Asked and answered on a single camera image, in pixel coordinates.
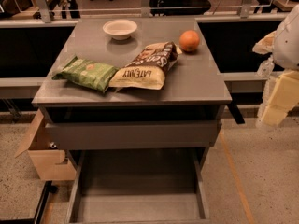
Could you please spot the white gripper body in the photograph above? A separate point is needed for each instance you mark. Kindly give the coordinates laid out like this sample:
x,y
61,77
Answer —
x,y
287,46

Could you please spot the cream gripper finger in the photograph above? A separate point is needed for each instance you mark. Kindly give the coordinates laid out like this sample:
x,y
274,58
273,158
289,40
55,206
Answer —
x,y
283,98

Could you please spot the green jalapeno chip bag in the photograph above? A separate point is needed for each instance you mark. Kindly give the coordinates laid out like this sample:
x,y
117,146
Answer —
x,y
87,73

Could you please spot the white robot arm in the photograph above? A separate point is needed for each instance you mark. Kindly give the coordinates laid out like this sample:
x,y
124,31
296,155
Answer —
x,y
281,69

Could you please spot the closed top drawer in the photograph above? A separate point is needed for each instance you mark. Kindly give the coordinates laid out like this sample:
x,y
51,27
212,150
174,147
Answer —
x,y
132,135

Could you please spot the brown and cream chip bag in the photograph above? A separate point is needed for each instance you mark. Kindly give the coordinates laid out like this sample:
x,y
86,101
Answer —
x,y
149,68

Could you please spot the grey drawer cabinet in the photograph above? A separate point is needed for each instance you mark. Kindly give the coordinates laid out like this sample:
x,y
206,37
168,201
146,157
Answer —
x,y
137,117

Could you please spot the open middle drawer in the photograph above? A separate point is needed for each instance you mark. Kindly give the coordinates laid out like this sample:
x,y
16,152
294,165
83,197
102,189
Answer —
x,y
142,186

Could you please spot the clear sanitizer bottle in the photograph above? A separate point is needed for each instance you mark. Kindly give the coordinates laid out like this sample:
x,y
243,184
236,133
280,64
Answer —
x,y
266,67

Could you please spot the metal railing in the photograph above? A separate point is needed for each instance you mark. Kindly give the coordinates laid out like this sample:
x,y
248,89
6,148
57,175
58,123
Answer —
x,y
54,11

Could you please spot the orange fruit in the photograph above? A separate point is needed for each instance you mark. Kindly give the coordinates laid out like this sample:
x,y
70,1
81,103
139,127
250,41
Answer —
x,y
189,41

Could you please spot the black office chair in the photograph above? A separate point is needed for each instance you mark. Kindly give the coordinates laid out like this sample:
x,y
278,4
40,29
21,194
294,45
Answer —
x,y
178,7

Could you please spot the white paper bowl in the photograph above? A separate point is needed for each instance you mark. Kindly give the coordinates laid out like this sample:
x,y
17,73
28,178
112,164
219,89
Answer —
x,y
120,29

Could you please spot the open cardboard box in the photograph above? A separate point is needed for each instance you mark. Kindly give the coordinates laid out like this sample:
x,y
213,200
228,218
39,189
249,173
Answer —
x,y
51,164

